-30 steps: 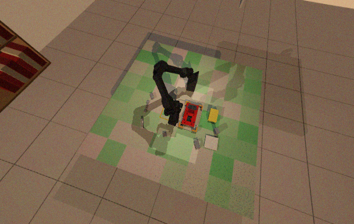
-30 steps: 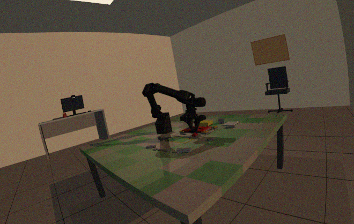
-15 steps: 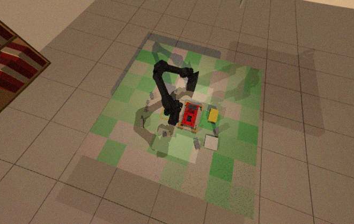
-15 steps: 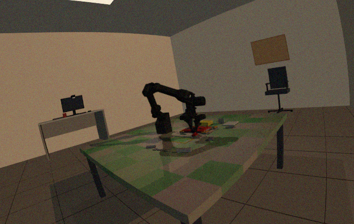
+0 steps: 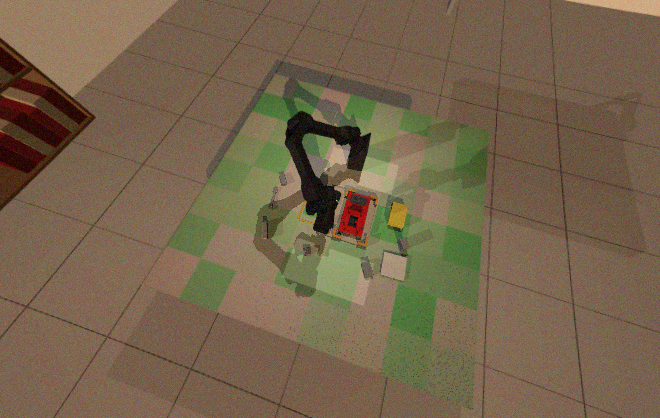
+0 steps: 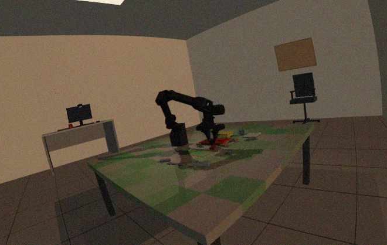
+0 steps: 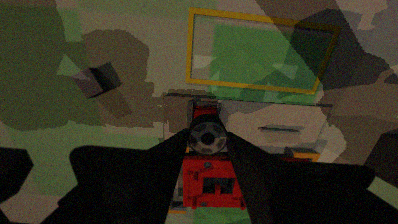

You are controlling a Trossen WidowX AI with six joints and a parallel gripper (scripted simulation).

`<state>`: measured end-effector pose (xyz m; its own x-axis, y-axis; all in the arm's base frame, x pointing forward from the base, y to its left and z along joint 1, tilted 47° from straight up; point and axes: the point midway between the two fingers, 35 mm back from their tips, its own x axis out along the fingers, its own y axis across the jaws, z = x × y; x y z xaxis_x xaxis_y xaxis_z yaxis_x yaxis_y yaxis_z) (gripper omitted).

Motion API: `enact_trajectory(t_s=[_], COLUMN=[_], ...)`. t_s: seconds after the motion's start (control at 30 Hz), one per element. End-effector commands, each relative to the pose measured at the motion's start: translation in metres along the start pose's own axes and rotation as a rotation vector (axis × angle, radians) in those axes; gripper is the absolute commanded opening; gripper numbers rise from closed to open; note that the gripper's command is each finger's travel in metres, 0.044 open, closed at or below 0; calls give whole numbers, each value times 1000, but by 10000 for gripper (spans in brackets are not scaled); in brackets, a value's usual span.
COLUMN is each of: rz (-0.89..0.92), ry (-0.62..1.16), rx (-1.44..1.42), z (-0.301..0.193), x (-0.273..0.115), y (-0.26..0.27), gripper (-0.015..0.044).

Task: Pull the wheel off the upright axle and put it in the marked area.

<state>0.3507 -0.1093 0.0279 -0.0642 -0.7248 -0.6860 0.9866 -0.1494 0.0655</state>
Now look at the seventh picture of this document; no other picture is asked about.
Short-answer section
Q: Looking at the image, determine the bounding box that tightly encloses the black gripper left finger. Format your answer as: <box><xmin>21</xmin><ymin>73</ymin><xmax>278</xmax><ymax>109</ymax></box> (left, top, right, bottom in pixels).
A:
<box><xmin>69</xmin><ymin>128</ymin><xmax>189</xmax><ymax>224</ymax></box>

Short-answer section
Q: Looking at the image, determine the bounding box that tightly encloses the black rubber tyre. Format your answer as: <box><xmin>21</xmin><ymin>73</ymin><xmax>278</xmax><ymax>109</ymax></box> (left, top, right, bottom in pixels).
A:
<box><xmin>188</xmin><ymin>114</ymin><xmax>228</xmax><ymax>156</ymax></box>

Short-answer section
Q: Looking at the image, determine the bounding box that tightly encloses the yellow rectangular outline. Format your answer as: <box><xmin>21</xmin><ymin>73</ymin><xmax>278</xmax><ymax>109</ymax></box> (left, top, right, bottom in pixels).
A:
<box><xmin>185</xmin><ymin>7</ymin><xmax>342</xmax><ymax>94</ymax></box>

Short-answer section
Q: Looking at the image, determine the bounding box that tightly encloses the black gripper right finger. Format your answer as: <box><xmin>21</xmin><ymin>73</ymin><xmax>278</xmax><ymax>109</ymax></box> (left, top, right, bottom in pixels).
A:
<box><xmin>226</xmin><ymin>132</ymin><xmax>375</xmax><ymax>224</ymax></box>

